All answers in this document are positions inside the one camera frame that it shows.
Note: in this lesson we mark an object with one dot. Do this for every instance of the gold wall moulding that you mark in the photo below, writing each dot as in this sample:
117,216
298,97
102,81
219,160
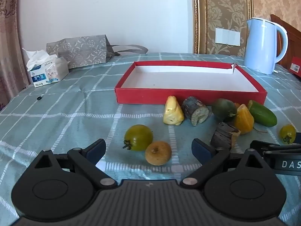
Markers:
198,16

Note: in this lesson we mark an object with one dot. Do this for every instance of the green cucumber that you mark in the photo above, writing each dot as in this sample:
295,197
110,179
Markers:
262,114

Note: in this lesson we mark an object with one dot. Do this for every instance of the pale yellow jackfruit piece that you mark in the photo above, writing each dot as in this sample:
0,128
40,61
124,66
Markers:
173,113

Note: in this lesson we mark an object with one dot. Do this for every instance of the red shallow cardboard box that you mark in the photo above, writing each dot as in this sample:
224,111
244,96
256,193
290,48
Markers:
188,82

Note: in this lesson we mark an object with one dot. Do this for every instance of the white wall switch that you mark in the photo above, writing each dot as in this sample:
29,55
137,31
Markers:
227,36

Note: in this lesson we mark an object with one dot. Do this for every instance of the light blue electric kettle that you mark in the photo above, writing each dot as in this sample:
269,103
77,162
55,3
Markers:
261,47

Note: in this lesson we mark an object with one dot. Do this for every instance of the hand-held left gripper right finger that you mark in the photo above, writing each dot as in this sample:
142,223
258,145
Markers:
199,149

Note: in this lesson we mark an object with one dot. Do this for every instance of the pink patterned curtain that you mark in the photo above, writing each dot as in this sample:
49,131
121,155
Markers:
9,40

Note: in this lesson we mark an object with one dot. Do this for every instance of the grey patterned gift bag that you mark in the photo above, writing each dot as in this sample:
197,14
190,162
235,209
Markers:
80,51

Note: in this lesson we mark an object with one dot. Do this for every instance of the green tomato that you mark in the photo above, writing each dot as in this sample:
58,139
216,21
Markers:
138,136
287,133

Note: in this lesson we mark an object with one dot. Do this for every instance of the dark eggplant chunk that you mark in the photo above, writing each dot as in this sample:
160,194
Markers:
223,136

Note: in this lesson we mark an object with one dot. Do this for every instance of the dark cut eggplant piece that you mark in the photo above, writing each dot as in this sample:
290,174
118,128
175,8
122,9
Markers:
195,109

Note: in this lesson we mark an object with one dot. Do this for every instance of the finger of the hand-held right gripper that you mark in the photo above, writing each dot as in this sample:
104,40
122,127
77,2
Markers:
263,144
298,138

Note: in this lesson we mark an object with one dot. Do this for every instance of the green mango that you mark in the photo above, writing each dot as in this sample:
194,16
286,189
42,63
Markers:
223,109

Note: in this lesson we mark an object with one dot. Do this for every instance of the orange-yellow starfruit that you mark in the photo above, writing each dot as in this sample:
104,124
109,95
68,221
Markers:
243,120

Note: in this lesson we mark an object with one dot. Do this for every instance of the tissue pack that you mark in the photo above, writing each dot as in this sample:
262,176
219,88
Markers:
47,71

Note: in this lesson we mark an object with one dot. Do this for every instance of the red packet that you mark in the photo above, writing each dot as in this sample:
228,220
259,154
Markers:
295,67

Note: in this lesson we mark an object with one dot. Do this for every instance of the green checkered tablecloth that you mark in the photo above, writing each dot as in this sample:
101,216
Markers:
70,113

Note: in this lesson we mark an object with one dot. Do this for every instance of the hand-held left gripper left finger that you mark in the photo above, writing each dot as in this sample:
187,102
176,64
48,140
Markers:
96,149

